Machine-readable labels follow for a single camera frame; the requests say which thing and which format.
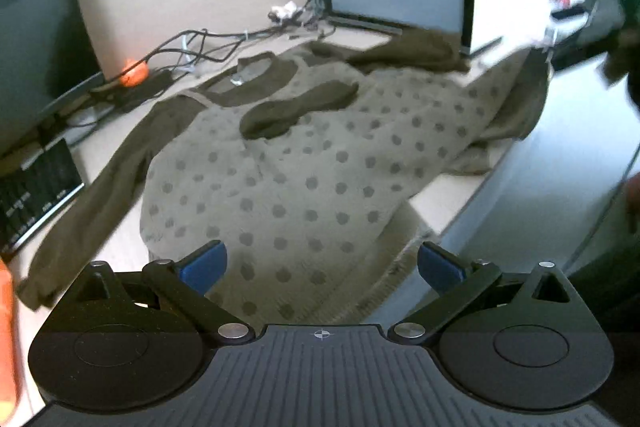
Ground bright orange object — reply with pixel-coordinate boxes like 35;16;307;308
0;257;22;414

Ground crumpled white paper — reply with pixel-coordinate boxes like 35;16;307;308
269;2;301;22

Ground tangled black cables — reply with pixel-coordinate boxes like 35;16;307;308
90;0;332;100

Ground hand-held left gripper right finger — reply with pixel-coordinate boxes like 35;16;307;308
388;242;585;346

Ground olive polka-dot knit sweater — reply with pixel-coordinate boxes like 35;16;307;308
17;29;552;326

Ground thin light grey cable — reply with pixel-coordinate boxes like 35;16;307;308
172;33;202;75

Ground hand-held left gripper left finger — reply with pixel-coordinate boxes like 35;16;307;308
64;240;254;346

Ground black keyboard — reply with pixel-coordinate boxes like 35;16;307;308
0;138;86;254

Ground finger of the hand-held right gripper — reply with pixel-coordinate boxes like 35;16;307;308
542;6;588;52

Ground grey monitor with stand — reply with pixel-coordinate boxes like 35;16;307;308
0;0;107;158

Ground black power adapter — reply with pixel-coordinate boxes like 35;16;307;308
92;69;174;114

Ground orange round toy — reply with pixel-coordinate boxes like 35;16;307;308
119;58;150;87

